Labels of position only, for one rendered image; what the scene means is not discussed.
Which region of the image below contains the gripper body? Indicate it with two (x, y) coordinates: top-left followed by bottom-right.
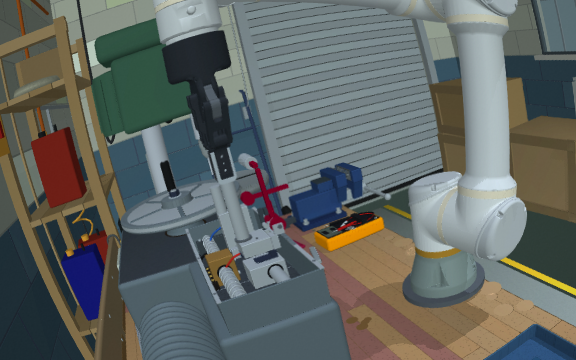
(161, 30), (233, 97)

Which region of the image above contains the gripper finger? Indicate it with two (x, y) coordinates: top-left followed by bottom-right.
(185, 81), (235, 183)

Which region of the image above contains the grey handwheel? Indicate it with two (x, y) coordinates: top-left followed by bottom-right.
(119, 180), (250, 236)

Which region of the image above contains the white clamp collar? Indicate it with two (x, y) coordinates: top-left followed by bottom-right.
(243, 251), (290, 290)
(239, 228), (282, 260)

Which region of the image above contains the brass nut with finger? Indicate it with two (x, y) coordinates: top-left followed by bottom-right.
(203, 248), (242, 292)

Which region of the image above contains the grey actuator body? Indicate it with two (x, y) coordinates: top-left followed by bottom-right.
(117, 219), (353, 360)

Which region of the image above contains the blue tray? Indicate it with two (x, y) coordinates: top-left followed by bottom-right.
(484, 323), (576, 360)

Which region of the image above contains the green pillar drill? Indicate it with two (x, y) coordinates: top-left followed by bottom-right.
(90, 18), (205, 197)

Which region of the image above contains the red lever with white knob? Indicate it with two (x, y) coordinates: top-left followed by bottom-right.
(238, 152), (291, 232)

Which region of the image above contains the blue bench vise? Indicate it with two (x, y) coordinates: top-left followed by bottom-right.
(288, 162), (392, 233)

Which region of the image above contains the grey roller shutter door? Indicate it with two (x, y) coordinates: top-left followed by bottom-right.
(231, 0), (445, 202)

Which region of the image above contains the wooden shelf unit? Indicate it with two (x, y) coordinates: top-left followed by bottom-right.
(0, 16), (125, 360)

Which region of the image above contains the grey threaded lead screw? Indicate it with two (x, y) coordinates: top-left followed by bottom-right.
(199, 236), (248, 300)

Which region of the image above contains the grey disc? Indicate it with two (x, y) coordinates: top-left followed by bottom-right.
(13, 74), (63, 99)

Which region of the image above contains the small red canister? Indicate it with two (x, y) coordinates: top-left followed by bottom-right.
(77, 229), (110, 262)

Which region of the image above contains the yellow multimeter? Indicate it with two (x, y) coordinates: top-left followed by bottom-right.
(313, 211), (386, 253)

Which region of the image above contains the blue canister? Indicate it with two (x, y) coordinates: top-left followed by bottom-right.
(60, 242), (106, 322)

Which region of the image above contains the brown wooden board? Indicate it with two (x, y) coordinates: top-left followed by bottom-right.
(93, 235), (129, 360)

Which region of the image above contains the tall brown cardboard box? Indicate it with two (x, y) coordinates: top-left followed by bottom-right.
(428, 76), (529, 177)

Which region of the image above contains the wide brown cardboard box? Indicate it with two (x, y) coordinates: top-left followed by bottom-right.
(509, 115), (576, 224)

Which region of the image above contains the dark framed window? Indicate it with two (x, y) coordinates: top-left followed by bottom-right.
(531, 0), (576, 56)

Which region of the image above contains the black handwheel handle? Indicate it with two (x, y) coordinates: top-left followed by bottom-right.
(159, 160), (180, 198)

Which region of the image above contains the white upright post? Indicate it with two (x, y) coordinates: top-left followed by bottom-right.
(211, 178), (253, 242)

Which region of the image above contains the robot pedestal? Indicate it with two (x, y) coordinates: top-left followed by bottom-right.
(401, 247), (487, 309)

